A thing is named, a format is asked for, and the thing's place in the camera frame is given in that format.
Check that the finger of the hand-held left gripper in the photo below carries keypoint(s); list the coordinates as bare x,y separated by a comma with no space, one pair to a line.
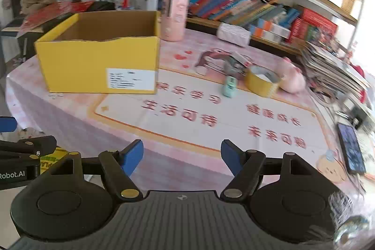
29,145
7,124

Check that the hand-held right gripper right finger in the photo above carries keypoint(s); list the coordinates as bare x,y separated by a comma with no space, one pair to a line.
231,158

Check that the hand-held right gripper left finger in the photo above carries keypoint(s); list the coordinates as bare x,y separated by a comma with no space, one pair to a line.
132,157

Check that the yellow tape roll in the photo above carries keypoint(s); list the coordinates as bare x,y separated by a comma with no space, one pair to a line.
257,85

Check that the grey metallic object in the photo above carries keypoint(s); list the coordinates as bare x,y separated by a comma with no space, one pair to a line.
235,68

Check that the pink plush toy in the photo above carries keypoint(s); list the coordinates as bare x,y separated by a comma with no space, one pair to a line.
291,78

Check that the yellow cardboard box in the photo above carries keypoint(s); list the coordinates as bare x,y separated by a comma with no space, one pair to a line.
88,62

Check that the black smartphone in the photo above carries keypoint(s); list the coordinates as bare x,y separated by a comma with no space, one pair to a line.
351,149

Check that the red patterned plastic bag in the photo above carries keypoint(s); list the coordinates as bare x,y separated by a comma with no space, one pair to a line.
55,11

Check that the pink white tissue pack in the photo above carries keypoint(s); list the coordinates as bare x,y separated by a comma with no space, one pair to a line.
234,34

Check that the clear plastic wrap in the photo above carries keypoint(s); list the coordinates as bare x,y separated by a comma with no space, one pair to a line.
348,220

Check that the orange white boxes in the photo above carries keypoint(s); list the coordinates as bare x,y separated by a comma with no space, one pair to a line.
271,30

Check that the stack of magazines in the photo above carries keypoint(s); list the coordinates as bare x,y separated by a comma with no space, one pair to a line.
331,68

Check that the pink desktop container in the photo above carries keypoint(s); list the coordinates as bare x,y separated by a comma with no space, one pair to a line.
174,18

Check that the black electronic keyboard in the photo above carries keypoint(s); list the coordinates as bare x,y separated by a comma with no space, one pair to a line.
102,6

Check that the row of colourful books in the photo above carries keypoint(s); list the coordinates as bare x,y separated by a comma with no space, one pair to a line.
231,5

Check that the red boxes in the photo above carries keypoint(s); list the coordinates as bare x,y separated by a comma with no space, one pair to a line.
315,26

